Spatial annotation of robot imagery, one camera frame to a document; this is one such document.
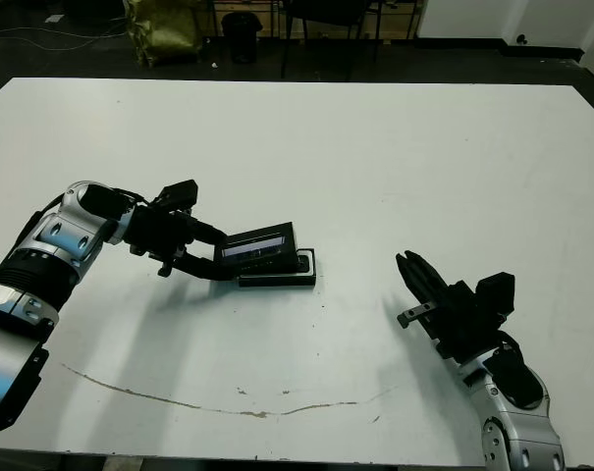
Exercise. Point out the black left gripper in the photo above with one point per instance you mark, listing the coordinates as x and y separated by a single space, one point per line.
159 230

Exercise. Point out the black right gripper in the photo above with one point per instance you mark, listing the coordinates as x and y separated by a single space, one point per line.
463 324

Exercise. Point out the black box lid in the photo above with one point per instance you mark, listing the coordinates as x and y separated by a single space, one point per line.
257 235

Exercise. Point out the black bar-shaped camera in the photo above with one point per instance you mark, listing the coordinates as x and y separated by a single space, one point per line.
304 262

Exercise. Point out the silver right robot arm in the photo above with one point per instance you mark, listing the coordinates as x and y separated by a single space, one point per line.
522 432

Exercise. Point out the black box base white insert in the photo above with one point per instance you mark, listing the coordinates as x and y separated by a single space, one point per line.
277 283

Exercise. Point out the black trash bin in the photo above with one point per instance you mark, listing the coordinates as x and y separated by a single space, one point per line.
240 36

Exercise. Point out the yellow-green plastic bag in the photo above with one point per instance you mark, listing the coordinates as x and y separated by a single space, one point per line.
164 29

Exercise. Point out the wooden shelf unit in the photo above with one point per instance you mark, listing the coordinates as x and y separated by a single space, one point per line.
272 15

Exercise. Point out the black chair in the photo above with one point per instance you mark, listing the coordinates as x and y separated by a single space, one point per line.
331 15

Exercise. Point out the white paper sheet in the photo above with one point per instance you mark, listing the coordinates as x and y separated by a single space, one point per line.
52 18

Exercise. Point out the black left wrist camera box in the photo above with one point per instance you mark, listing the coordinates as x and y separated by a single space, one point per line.
181 193

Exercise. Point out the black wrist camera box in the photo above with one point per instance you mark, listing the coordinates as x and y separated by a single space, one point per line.
495 292
181 193

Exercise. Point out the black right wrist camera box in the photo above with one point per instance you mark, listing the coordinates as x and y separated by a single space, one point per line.
495 292

